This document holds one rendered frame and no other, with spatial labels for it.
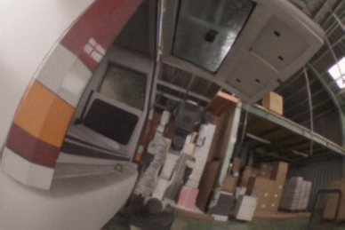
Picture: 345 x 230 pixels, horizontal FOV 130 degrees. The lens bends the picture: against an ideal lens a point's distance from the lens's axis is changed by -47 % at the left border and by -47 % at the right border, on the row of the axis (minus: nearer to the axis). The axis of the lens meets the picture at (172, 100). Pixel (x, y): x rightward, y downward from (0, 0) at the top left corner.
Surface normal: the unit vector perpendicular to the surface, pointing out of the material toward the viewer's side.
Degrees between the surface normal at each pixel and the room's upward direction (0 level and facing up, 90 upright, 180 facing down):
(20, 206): 73
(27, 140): 87
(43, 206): 68
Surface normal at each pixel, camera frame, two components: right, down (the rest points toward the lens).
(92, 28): 0.67, -0.15
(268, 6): -0.55, 0.74
